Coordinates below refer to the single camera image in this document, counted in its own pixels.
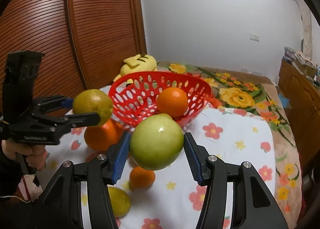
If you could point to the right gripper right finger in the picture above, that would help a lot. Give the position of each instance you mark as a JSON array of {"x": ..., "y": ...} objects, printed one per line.
[{"x": 254, "y": 206}]

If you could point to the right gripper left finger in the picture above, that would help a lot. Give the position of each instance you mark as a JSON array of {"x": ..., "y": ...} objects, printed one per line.
[{"x": 62, "y": 195}]

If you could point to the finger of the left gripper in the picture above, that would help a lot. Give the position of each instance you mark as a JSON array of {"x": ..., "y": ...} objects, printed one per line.
[
  {"x": 50, "y": 104},
  {"x": 73, "y": 120}
]

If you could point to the yellow-green mango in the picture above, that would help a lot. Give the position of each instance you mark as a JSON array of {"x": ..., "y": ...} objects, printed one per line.
[
  {"x": 94, "y": 101},
  {"x": 120, "y": 201}
]

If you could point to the large orange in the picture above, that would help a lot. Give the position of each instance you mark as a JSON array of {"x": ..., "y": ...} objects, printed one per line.
[
  {"x": 100, "y": 138},
  {"x": 172, "y": 101}
]

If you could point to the yellow-green mango front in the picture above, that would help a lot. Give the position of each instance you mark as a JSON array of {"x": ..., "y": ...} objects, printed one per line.
[{"x": 120, "y": 201}]

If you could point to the green round apple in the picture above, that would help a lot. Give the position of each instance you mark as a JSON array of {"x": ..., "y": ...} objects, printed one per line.
[{"x": 156, "y": 143}]

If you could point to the person's left hand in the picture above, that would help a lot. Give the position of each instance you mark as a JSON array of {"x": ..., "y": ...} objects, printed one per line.
[{"x": 35, "y": 155}]

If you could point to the red perforated plastic basket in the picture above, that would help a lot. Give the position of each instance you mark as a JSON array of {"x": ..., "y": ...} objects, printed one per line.
[{"x": 134, "y": 95}]

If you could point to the floral white tablecloth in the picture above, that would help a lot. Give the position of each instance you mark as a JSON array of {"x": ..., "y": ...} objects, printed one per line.
[{"x": 174, "y": 200}]

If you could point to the small mandarin orange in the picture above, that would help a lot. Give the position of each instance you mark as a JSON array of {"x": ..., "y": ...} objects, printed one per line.
[{"x": 141, "y": 178}]

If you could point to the brown louvered wardrobe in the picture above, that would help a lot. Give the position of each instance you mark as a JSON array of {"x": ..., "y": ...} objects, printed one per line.
[{"x": 84, "y": 42}]

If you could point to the yellow plush toy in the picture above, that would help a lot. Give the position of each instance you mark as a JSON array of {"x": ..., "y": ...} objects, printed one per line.
[{"x": 138, "y": 63}]

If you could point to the floral bed blanket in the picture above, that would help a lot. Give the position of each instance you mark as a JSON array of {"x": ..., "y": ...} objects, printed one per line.
[{"x": 257, "y": 96}]

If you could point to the wooden sideboard cabinet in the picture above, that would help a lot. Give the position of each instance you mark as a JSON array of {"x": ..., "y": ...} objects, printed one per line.
[{"x": 304, "y": 115}]

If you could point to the cardboard box with clutter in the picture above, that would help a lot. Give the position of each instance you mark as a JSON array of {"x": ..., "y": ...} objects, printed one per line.
[{"x": 305, "y": 64}]

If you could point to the white curtain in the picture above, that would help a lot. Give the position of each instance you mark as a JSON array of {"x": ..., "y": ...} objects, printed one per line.
[{"x": 307, "y": 27}]

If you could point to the wall light switch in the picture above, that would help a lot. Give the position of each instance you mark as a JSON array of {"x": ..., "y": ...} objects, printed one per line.
[{"x": 254, "y": 37}]

